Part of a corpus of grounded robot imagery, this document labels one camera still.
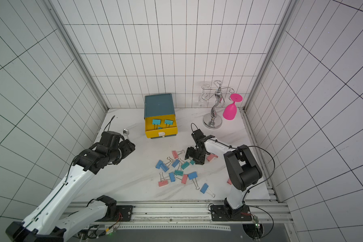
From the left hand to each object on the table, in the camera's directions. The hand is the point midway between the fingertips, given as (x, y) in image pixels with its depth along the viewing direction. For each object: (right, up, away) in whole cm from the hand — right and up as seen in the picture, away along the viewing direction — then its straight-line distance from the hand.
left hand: (129, 152), depth 75 cm
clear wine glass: (+41, +32, +14) cm, 54 cm away
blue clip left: (+13, -11, +12) cm, 21 cm away
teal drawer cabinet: (+13, +26, +17) cm, 34 cm away
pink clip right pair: (+45, -7, +17) cm, 49 cm away
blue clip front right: (+40, -22, +6) cm, 46 cm away
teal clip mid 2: (+33, -9, +14) cm, 37 cm away
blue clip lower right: (+33, -16, +10) cm, 38 cm away
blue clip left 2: (+17, -12, +12) cm, 24 cm away
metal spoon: (-12, +8, +28) cm, 32 cm away
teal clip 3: (+14, +12, +12) cm, 22 cm away
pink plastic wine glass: (+59, +22, +19) cm, 66 cm away
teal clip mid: (+29, -11, +14) cm, 34 cm away
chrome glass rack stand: (+51, +32, +15) cm, 62 cm away
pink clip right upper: (+49, -6, +17) cm, 52 cm away
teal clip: (+25, -15, +12) cm, 31 cm away
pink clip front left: (+16, -19, +8) cm, 26 cm away
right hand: (+29, -8, +15) cm, 34 cm away
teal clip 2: (+11, +15, +14) cm, 24 cm away
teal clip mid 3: (+19, +15, +15) cm, 28 cm away
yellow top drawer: (+10, +9, +7) cm, 15 cm away
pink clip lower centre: (+28, -18, +9) cm, 34 cm away
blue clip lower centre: (+21, -16, +10) cm, 29 cm away
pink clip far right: (+54, -18, +6) cm, 57 cm away
